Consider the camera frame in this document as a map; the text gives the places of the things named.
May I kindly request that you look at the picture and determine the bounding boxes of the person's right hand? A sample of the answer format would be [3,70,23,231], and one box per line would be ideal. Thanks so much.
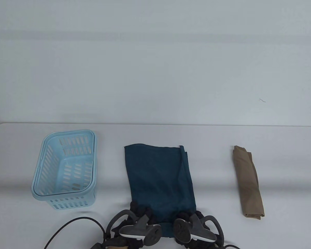
[171,210,221,249]

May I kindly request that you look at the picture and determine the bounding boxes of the person's left hand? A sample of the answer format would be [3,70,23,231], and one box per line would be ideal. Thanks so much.
[111,201,161,249]

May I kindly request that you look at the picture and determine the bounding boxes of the dark teal shorts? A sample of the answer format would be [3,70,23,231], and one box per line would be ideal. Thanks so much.
[124,143,197,238]

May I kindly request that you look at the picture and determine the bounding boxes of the brown shorts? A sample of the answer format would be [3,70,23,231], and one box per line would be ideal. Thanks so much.
[232,145,265,220]

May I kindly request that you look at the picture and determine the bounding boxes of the right white black controller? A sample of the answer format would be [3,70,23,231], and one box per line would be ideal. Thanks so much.
[173,213,225,246]

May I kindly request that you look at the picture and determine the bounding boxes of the white black controller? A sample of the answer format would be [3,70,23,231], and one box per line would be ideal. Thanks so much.
[105,210,162,246]
[173,213,225,246]

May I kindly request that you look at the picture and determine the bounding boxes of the left white black controller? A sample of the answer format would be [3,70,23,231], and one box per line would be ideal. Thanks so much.
[105,210,162,246]

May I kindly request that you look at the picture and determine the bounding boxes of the light blue plastic basket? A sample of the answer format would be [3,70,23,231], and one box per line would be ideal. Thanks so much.
[31,129,97,211]

